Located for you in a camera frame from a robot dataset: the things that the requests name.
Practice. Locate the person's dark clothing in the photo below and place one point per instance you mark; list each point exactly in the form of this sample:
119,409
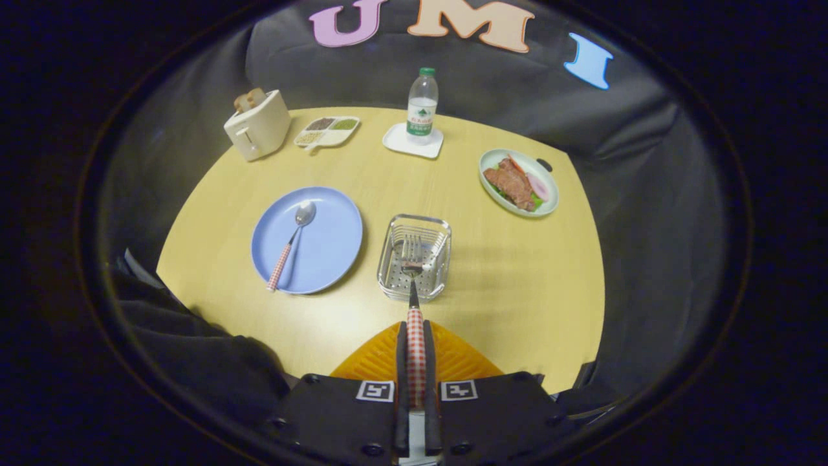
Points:
194,362

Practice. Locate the cream toaster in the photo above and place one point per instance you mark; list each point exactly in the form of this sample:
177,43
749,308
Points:
262,133

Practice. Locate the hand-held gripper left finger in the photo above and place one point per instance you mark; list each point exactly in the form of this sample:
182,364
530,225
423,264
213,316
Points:
336,421

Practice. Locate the pale green food plate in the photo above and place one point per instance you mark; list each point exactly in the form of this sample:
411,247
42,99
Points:
501,197

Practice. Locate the black backdrop cloth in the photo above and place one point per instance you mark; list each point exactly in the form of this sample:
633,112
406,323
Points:
647,162

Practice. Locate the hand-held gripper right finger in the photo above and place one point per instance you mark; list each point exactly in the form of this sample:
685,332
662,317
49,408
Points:
498,421

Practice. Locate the clear water bottle green cap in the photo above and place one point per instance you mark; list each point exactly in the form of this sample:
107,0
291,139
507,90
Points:
422,110

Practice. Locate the brown toast slice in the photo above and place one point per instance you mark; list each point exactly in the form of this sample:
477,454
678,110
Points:
256,97
241,103

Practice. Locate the pink ham slice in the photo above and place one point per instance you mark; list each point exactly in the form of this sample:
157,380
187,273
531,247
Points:
538,186

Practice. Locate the blue round plate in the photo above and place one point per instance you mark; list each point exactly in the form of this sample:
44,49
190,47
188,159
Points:
330,246

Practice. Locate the white square coaster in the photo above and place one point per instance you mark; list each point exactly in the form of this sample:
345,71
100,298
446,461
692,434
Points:
396,139

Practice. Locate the black round table hole cap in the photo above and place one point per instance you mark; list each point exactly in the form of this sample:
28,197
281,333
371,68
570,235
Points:
544,164

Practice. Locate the brown meat slices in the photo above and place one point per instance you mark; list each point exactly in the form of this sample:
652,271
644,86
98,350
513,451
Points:
511,184

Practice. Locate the white divided snack tray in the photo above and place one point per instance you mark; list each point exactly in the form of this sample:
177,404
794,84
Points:
326,133

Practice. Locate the clear plastic drainer basket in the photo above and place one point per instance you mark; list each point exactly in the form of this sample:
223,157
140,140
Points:
430,233

